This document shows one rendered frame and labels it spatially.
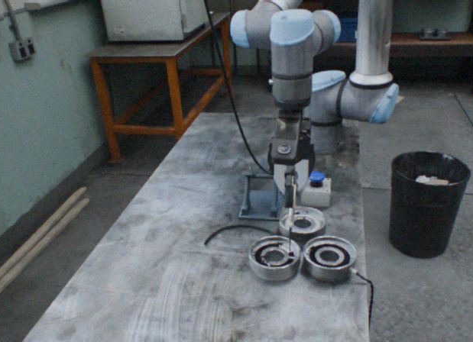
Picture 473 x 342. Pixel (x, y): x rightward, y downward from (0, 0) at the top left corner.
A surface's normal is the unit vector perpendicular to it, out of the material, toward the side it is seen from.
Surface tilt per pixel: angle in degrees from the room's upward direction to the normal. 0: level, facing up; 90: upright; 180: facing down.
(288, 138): 29
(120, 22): 90
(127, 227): 0
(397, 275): 0
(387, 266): 0
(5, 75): 90
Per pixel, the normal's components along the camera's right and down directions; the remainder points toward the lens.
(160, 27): -0.21, 0.47
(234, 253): -0.06, -0.87
